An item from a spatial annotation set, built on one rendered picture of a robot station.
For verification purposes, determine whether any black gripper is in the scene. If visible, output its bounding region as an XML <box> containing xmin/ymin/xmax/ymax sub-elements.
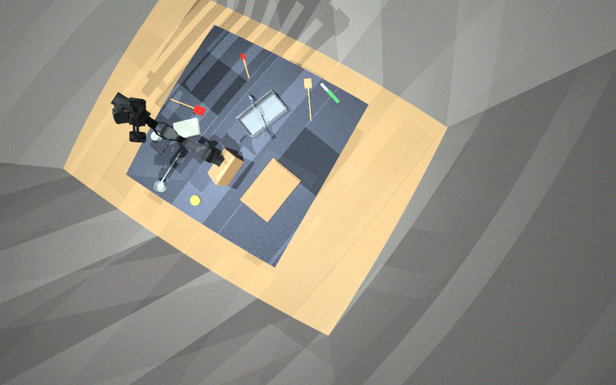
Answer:
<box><xmin>128</xmin><ymin>97</ymin><xmax>146</xmax><ymax>143</ymax></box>

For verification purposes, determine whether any white rectangular block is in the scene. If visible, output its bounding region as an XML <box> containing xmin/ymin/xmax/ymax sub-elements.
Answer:
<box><xmin>173</xmin><ymin>118</ymin><xmax>201</xmax><ymax>138</ymax></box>

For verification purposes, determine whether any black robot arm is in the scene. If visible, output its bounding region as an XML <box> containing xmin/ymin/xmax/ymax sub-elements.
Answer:
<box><xmin>111</xmin><ymin>92</ymin><xmax>225</xmax><ymax>167</ymax></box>

